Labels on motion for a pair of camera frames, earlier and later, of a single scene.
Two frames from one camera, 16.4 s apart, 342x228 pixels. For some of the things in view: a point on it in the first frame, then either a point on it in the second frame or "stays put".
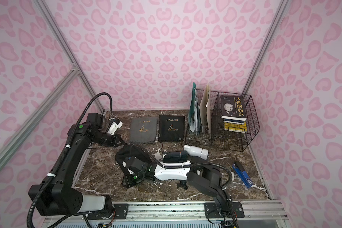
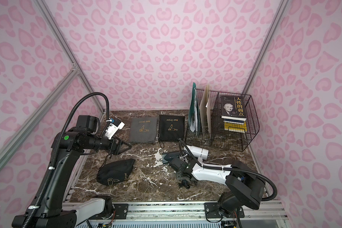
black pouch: (171, 127) stays put
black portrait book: (233, 108) stays put
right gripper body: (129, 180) to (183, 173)
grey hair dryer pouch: (143, 129) stays put
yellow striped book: (235, 126) stays put
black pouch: (132, 151) to (114, 172)
